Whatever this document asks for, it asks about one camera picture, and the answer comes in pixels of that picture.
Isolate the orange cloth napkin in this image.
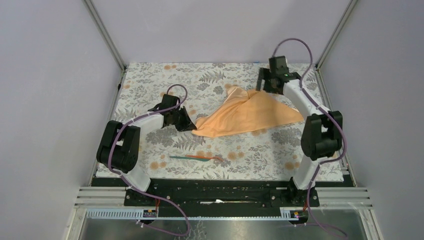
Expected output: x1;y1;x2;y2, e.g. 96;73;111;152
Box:
191;86;304;138

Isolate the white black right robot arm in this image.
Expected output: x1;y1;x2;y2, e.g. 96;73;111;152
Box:
256;56;343;206

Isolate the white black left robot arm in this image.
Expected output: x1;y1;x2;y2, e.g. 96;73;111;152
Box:
96;94;196;206

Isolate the teal plastic knife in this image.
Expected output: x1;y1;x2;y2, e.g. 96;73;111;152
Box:
169;156;211;162

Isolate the floral patterned tablecloth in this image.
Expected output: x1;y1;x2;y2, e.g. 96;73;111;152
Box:
95;62;345;182

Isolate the orange plastic fork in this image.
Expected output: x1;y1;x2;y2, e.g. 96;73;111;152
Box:
185;155;224;162

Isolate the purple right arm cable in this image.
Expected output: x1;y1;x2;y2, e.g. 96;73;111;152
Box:
272;38;349;239

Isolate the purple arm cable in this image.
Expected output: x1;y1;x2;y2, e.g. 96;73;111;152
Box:
107;83;192;237
272;38;349;239

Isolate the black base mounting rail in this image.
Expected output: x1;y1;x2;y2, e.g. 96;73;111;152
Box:
91;177;353;218

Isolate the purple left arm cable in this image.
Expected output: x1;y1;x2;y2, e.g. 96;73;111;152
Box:
107;83;192;237

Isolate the right aluminium frame post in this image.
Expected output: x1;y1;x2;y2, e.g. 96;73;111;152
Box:
315;0;359;70

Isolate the aluminium frame post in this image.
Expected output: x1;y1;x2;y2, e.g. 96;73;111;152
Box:
315;0;359;70
82;0;127;72

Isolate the left aluminium frame post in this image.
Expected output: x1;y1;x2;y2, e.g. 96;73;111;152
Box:
82;0;127;72

